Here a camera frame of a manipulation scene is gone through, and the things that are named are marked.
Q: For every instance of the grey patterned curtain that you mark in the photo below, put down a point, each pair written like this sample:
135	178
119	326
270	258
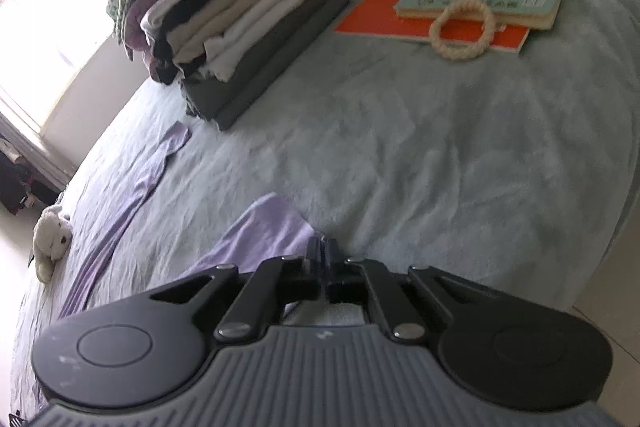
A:
35	162

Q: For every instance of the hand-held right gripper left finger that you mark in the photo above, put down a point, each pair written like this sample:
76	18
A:
315	262

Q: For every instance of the light purple garment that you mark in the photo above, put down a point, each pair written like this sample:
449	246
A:
260	232

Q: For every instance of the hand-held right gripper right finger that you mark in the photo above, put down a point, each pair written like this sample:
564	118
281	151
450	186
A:
331	262

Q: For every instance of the hanging dark clothes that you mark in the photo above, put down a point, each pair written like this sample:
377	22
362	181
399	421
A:
15	187

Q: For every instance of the orange book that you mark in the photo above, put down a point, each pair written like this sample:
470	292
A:
380	12

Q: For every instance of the window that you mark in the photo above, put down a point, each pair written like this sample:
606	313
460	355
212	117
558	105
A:
45	32

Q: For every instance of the white plush dog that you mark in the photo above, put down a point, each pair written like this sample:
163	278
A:
50	237

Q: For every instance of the stack of folded clothes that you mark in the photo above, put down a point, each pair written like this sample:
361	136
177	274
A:
240	7

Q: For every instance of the bed with grey sheet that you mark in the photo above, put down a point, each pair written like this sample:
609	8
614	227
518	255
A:
400	132

